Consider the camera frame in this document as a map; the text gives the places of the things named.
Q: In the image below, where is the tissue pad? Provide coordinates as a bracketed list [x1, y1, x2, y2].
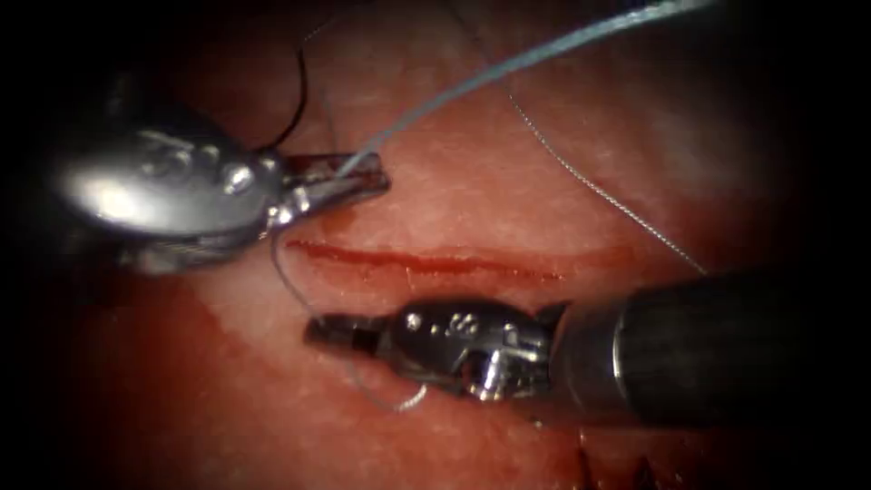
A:
[61, 0, 871, 490]

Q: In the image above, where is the blue thread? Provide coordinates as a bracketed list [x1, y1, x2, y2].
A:
[269, 0, 719, 415]

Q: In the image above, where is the right arm needle driver jaw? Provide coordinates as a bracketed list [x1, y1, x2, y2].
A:
[318, 336, 384, 358]
[303, 312, 390, 339]

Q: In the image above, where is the curved needle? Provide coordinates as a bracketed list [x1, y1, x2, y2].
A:
[255, 44, 309, 154]

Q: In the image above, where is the left arm needle driver jaw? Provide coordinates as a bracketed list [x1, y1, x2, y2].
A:
[282, 152, 385, 190]
[270, 170, 391, 227]

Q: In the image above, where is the right arm needle driver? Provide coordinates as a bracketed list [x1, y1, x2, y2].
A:
[377, 298, 570, 404]

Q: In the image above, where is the left arm needle driver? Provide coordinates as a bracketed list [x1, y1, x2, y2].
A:
[57, 124, 289, 275]

